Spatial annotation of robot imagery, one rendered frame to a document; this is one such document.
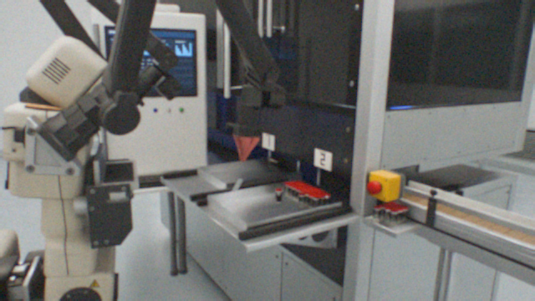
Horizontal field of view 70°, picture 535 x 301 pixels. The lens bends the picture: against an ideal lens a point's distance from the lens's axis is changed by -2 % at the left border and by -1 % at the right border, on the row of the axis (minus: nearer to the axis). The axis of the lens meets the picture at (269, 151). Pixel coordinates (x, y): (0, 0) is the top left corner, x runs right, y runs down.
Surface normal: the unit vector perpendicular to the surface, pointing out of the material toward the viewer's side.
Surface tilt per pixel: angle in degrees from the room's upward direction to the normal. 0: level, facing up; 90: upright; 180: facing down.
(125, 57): 113
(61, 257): 90
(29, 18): 90
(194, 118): 90
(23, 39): 90
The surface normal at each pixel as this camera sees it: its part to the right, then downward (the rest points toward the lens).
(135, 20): 0.53, 0.56
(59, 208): 0.34, 0.22
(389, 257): 0.55, 0.20
